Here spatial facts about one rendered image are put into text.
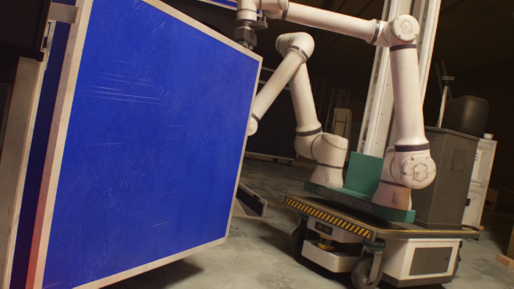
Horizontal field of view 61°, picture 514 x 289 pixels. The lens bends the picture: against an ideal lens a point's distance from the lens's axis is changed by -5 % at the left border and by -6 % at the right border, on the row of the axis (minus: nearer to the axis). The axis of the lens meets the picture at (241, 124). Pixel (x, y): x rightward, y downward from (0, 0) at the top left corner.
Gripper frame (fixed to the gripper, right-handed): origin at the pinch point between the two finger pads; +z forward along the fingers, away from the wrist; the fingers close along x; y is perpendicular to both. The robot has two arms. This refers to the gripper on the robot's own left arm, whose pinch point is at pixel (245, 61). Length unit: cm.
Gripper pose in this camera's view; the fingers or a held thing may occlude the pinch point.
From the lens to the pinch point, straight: 195.0
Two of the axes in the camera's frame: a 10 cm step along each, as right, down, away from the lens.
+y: -9.1, -0.1, 4.1
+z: -0.4, 10.0, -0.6
